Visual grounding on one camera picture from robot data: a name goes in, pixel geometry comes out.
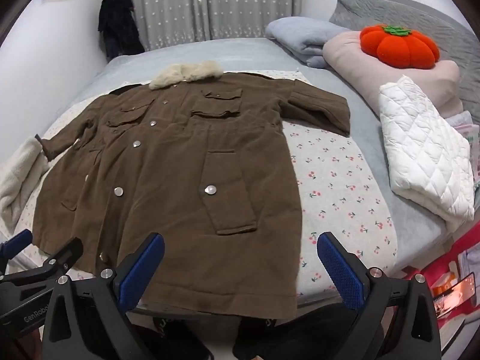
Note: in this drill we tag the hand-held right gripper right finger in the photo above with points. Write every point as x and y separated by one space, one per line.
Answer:
339 273

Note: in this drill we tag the light blue pillow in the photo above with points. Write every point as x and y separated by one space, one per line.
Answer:
300 35

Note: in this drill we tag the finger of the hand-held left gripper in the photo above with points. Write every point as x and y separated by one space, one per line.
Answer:
15 243
63 254

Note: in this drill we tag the orange pumpkin plush cushion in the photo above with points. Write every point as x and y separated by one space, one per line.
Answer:
397 48

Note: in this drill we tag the grey dotted curtain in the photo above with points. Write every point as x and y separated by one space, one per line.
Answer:
180 3

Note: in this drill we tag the cherry print bed cover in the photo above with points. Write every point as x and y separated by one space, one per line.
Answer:
337 180

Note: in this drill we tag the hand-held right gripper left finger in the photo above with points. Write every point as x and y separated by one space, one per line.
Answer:
142 266

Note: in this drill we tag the red bag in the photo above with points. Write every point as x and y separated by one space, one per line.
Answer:
446 266

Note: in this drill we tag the light grey bed sheet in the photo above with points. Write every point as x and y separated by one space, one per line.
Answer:
262 52

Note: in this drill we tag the pink pillow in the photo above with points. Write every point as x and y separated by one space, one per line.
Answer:
356 67

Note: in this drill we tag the white quilted folded blanket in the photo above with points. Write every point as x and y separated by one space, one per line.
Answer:
423 150

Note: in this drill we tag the grey quilted headboard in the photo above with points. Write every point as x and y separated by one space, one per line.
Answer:
431 18

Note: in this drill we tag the brown coat with fur collar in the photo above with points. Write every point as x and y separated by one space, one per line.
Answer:
180 157

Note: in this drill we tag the black hanging garment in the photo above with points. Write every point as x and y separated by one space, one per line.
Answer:
118 22

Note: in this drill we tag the white fleece cloth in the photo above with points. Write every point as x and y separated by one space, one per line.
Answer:
18 180

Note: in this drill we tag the person's legs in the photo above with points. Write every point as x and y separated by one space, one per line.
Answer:
300 339

